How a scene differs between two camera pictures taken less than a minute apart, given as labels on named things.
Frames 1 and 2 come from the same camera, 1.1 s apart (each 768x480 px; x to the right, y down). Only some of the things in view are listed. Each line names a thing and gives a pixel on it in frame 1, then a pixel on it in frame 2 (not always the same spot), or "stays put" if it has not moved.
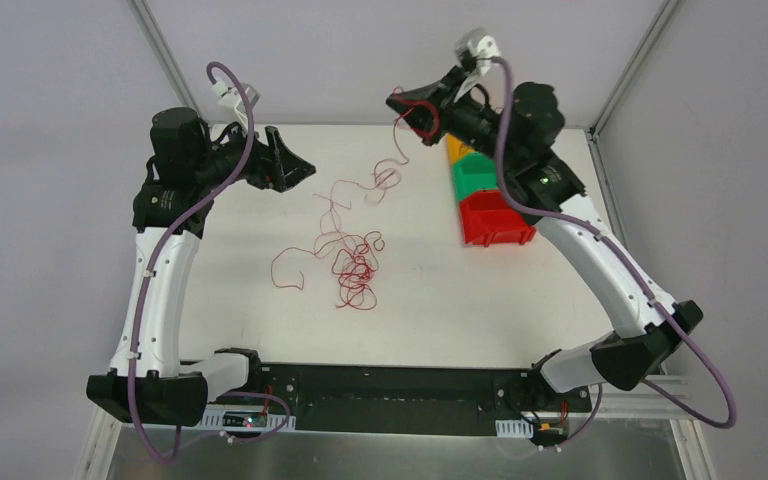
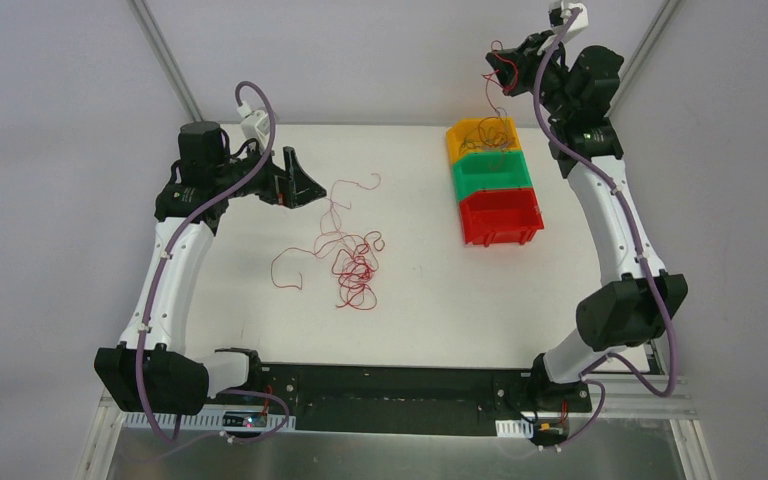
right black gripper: [448, 100] → [523, 56]
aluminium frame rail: [668, 395] stays put
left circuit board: [244, 419] stays put
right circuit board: [550, 431] stays put
